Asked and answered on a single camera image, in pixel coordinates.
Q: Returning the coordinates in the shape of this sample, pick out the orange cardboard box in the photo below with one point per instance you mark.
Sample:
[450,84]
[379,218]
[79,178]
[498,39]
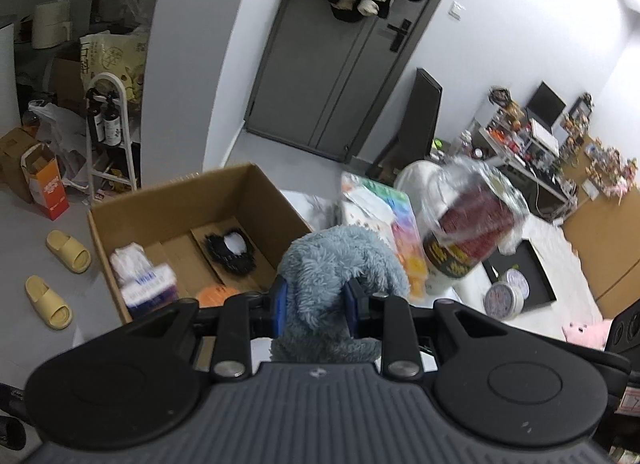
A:
[50,191]

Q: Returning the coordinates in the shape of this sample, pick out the white item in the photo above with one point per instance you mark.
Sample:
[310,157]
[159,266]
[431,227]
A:
[127,259]

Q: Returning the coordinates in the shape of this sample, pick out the white light switch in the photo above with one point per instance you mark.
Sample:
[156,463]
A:
[455,10]

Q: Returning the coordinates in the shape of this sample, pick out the round floral tin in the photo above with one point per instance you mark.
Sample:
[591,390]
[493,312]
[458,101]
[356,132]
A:
[520,280]

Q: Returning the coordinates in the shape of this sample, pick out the black leaning board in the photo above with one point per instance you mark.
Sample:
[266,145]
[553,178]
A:
[420,114]

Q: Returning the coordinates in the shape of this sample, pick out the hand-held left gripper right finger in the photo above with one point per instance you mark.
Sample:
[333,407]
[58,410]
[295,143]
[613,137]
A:
[351,306]

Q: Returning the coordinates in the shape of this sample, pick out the black tray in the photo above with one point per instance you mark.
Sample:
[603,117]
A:
[530,264]

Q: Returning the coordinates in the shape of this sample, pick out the colourful picture book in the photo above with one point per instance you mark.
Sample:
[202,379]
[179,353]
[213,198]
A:
[400,224]

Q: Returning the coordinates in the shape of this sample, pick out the grey door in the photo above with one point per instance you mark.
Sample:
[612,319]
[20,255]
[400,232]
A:
[325,69]

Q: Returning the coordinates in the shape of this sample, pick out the black hair clip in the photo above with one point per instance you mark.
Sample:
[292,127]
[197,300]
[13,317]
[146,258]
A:
[215,249]

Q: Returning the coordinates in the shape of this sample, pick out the blue tissue pack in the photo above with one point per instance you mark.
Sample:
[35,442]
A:
[150,294]

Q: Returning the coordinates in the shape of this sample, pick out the white paper packet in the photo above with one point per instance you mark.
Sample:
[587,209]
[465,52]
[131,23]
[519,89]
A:
[365,204]

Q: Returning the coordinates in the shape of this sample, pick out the clear plastic bag with red item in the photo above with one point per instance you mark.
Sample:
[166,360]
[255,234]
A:
[475,224]

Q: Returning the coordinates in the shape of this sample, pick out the white arched rack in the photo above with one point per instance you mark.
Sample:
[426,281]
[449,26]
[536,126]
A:
[105,76]

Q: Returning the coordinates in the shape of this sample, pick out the black plastic object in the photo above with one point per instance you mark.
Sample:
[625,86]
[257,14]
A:
[622,339]

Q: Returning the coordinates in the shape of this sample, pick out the white flat device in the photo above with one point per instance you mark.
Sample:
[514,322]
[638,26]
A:
[544,137]

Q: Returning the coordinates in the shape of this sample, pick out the dark bottle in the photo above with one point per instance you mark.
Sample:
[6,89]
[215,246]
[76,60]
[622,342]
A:
[113,125]
[95,119]

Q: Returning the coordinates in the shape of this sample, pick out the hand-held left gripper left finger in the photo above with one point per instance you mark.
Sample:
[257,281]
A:
[279,304]

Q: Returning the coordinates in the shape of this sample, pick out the small brown cardboard box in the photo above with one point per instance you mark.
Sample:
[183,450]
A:
[12,154]

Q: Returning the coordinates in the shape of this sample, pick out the white desk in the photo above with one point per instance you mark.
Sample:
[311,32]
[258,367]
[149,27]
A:
[540,179]

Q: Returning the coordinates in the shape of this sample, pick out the grey-blue plush toy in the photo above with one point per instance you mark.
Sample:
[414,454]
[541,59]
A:
[325,269]

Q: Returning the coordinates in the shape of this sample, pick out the yellow printed bag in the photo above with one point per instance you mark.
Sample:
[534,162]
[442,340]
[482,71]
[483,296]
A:
[112,57]

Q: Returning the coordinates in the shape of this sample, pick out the pink plush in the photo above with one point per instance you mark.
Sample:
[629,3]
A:
[587,333]

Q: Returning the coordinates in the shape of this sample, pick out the white plastic bag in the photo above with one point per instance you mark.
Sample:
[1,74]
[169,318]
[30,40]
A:
[57,119]

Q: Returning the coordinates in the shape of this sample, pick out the yellow slipper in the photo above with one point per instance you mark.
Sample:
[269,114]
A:
[70,251]
[50,304]

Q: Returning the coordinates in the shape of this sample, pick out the orange burger toy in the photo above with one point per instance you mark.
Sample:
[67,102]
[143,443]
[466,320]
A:
[215,296]

